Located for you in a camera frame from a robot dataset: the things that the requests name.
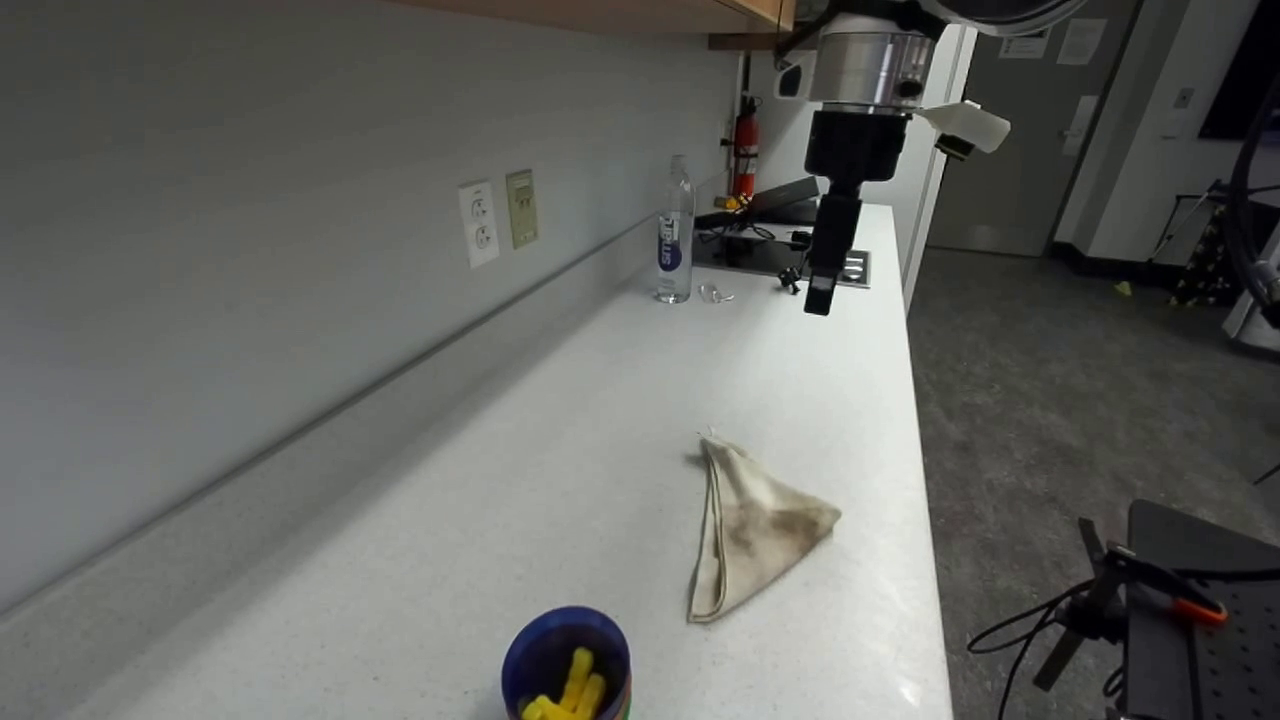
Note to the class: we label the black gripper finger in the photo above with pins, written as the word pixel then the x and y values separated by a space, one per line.
pixel 820 280

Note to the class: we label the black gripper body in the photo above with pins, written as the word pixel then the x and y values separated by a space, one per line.
pixel 848 151

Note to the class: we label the beige cloth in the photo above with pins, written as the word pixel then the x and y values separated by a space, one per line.
pixel 753 529

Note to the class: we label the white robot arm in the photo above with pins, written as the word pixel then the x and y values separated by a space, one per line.
pixel 870 78

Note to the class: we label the red fire extinguisher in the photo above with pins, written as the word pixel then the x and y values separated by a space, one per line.
pixel 746 153

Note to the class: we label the clear plastic water bottle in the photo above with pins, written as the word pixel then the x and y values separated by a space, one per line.
pixel 674 244

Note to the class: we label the black tripod with orange clamp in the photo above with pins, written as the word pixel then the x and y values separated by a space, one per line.
pixel 1096 610

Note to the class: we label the blue green stacked cups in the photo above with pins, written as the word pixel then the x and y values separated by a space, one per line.
pixel 540 656

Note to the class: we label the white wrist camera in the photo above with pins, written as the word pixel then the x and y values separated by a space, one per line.
pixel 965 129

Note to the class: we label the beige wall switch plate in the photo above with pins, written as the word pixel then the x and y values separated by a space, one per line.
pixel 521 207

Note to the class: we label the white wall outlet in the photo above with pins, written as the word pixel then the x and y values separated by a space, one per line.
pixel 478 213

